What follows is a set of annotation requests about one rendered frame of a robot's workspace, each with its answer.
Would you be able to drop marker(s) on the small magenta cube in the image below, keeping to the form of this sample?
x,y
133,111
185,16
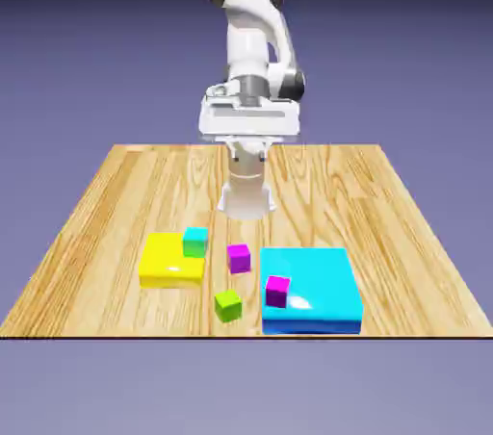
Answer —
x,y
238,258
277,291

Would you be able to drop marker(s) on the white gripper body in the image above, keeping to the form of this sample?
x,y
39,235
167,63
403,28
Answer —
x,y
250,123

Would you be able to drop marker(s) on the large yellow box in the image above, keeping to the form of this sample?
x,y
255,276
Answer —
x,y
161,261

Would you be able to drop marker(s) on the small green cube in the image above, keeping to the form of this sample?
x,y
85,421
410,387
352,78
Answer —
x,y
228,305

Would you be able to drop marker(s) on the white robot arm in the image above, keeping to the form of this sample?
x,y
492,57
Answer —
x,y
246,11

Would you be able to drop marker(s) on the large cyan box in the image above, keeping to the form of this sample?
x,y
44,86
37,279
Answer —
x,y
323,288

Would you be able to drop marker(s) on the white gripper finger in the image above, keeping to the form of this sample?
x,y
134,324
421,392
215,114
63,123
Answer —
x,y
233,152
263,152

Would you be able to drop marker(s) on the small cyan cube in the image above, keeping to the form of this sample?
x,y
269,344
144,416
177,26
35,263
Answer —
x,y
195,242

